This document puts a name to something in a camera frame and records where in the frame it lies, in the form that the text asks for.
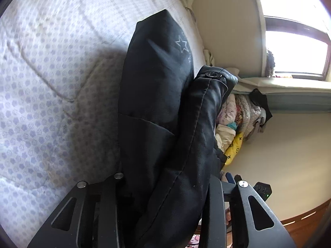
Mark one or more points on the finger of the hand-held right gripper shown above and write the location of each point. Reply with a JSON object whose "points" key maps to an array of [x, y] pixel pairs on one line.
{"points": [[229, 177]]}

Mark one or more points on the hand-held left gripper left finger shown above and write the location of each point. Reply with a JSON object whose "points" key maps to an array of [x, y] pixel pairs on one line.
{"points": [[113, 201]]}

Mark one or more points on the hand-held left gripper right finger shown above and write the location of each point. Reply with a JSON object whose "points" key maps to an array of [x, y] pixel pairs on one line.
{"points": [[216, 204]]}

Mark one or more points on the black printed jacket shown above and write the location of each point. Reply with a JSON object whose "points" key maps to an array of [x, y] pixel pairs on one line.
{"points": [[165, 113]]}

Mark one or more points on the pile of colourful clothes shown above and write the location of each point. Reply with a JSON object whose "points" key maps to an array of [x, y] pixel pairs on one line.
{"points": [[238, 116]]}

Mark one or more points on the person's right hand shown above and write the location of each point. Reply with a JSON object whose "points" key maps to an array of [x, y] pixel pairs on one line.
{"points": [[227, 217]]}

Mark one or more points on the yellow patterned cloth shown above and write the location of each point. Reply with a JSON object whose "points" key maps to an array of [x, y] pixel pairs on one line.
{"points": [[234, 146]]}

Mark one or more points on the pink printed cloth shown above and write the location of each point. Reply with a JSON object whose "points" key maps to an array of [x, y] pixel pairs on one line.
{"points": [[194, 240]]}

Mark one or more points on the wooden furniture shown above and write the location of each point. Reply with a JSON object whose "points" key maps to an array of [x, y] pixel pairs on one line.
{"points": [[307, 227]]}

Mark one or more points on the black cloth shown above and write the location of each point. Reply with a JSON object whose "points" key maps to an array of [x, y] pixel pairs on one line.
{"points": [[261, 103]]}

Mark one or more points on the dark fuzzy object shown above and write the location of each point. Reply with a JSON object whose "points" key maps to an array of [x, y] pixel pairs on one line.
{"points": [[270, 63]]}

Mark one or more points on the white dotted quilt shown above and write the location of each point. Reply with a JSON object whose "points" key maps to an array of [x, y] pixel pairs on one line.
{"points": [[59, 82]]}

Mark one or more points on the window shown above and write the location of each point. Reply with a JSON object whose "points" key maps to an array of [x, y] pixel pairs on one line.
{"points": [[297, 25]]}

